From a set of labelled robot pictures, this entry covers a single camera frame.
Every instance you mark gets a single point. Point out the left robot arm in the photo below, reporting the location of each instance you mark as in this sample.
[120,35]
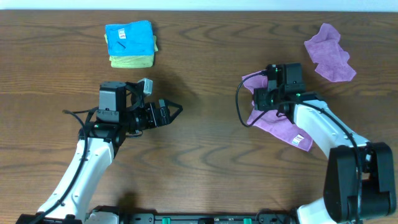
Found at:
[122,113]

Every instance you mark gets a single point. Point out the folded blue cloth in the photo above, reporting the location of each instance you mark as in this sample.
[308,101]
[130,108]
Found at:
[132,39]

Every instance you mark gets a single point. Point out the folded green cloth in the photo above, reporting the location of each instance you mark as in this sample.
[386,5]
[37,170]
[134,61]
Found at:
[142,61]

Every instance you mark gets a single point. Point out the crumpled purple cloth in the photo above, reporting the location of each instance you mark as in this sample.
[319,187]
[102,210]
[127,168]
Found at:
[325,51]

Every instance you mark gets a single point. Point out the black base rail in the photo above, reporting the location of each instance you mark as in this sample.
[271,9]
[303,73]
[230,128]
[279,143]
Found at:
[202,218]

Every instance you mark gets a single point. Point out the purple cloth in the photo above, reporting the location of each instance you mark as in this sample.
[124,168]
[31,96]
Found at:
[325,51]
[280,127]

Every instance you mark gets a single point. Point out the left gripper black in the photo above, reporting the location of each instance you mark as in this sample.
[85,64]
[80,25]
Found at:
[160,114]

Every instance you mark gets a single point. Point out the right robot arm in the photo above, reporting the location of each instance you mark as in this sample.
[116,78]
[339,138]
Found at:
[359,183]

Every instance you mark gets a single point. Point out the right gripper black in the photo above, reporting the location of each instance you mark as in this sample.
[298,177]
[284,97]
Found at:
[260,96]

